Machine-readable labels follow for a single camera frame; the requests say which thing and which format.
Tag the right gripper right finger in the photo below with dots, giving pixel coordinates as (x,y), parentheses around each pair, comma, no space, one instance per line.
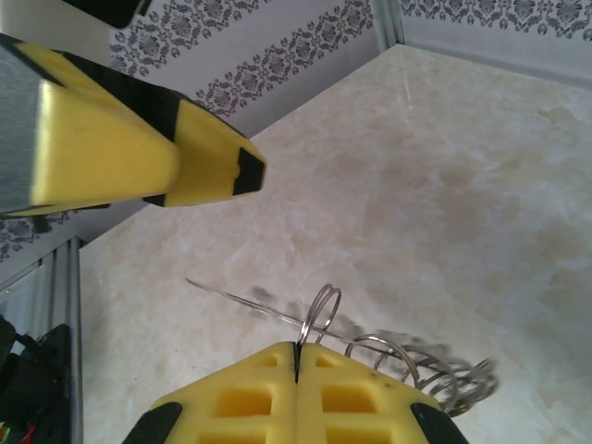
(351,407)

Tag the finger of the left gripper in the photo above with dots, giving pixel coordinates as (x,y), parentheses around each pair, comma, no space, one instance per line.
(115,152)

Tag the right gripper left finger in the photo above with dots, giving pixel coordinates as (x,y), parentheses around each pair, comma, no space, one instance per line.
(240,407)

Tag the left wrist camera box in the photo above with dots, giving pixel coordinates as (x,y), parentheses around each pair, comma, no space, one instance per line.
(125,11)

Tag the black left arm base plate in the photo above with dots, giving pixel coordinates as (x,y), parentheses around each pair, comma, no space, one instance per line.
(46,370)

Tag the aluminium frame post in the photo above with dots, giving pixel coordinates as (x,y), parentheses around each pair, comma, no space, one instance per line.
(390,20)

